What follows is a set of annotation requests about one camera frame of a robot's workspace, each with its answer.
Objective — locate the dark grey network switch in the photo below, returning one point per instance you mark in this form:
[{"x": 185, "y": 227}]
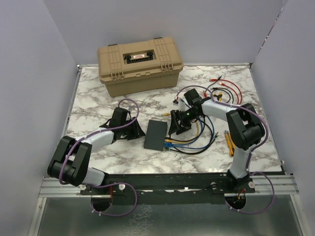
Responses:
[{"x": 155, "y": 136}]

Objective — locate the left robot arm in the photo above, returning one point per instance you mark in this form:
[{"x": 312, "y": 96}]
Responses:
[{"x": 70, "y": 162}]

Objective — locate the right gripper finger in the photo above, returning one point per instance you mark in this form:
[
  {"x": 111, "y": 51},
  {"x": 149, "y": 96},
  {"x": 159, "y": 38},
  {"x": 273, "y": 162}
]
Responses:
[
  {"x": 174, "y": 125},
  {"x": 183, "y": 127}
]

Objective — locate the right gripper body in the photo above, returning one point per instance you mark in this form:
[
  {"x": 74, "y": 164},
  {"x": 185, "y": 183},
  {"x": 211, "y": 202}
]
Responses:
[{"x": 189, "y": 115}]

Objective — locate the tan plastic toolbox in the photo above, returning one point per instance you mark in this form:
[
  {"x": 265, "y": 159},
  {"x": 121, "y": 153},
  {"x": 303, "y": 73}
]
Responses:
[{"x": 139, "y": 66}]

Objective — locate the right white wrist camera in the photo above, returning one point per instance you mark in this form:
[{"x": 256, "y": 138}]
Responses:
[{"x": 180, "y": 103}]

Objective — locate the aluminium front rail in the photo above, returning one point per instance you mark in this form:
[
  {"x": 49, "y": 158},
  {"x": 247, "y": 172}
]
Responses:
[{"x": 277, "y": 184}]

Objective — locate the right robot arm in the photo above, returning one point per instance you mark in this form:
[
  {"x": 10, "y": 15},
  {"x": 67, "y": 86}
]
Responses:
[{"x": 245, "y": 127}]

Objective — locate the yellow utility knife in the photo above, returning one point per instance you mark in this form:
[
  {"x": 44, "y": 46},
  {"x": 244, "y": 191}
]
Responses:
[{"x": 230, "y": 143}]

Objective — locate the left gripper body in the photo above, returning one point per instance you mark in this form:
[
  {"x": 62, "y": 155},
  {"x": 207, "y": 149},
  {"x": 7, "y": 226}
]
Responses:
[{"x": 131, "y": 131}]

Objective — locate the black mounting base plate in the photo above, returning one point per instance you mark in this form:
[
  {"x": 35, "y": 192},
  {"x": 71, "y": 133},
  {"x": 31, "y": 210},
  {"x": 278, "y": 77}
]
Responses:
[{"x": 169, "y": 189}]

